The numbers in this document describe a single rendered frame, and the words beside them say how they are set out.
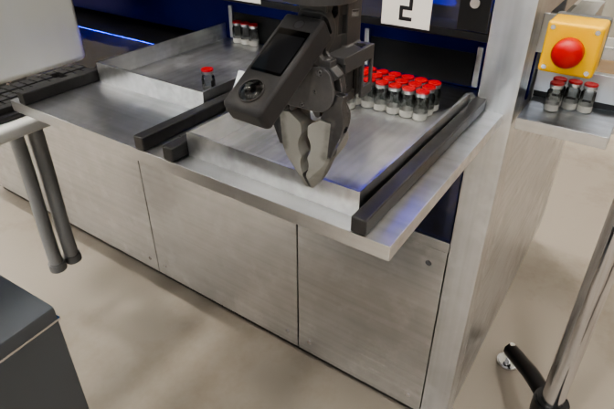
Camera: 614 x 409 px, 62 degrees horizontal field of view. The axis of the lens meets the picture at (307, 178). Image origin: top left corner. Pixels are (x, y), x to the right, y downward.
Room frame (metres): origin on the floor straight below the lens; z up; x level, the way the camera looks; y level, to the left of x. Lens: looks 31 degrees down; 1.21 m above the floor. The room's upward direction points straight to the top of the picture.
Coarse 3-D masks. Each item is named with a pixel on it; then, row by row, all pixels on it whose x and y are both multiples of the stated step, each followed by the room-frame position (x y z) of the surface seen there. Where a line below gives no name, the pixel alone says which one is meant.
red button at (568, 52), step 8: (560, 40) 0.69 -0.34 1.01; (568, 40) 0.68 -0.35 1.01; (576, 40) 0.68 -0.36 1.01; (552, 48) 0.69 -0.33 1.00; (560, 48) 0.68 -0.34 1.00; (568, 48) 0.67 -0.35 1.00; (576, 48) 0.67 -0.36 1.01; (584, 48) 0.68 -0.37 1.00; (552, 56) 0.68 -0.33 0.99; (560, 56) 0.68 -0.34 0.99; (568, 56) 0.67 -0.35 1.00; (576, 56) 0.67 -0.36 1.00; (560, 64) 0.68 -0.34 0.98; (568, 64) 0.67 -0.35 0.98; (576, 64) 0.67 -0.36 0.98
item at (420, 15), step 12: (384, 0) 0.86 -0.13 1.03; (396, 0) 0.85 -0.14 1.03; (408, 0) 0.84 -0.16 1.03; (420, 0) 0.83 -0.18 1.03; (432, 0) 0.82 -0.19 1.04; (384, 12) 0.86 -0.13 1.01; (396, 12) 0.85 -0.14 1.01; (408, 12) 0.84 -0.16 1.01; (420, 12) 0.83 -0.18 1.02; (396, 24) 0.85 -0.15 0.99; (408, 24) 0.84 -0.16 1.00; (420, 24) 0.83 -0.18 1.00
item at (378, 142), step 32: (224, 128) 0.66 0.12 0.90; (256, 128) 0.69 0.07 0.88; (352, 128) 0.69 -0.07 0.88; (384, 128) 0.69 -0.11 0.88; (416, 128) 0.69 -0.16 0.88; (224, 160) 0.57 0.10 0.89; (256, 160) 0.54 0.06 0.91; (288, 160) 0.59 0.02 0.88; (352, 160) 0.59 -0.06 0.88; (384, 160) 0.59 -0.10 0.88; (288, 192) 0.51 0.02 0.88; (320, 192) 0.49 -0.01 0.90; (352, 192) 0.46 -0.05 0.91
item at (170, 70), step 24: (144, 48) 0.98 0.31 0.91; (168, 48) 1.02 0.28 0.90; (192, 48) 1.08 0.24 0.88; (216, 48) 1.08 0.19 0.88; (240, 48) 1.08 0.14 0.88; (120, 72) 0.85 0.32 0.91; (144, 72) 0.93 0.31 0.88; (168, 72) 0.93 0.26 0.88; (192, 72) 0.93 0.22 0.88; (216, 72) 0.93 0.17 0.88; (168, 96) 0.79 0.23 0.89; (192, 96) 0.76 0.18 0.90; (216, 96) 0.77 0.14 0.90
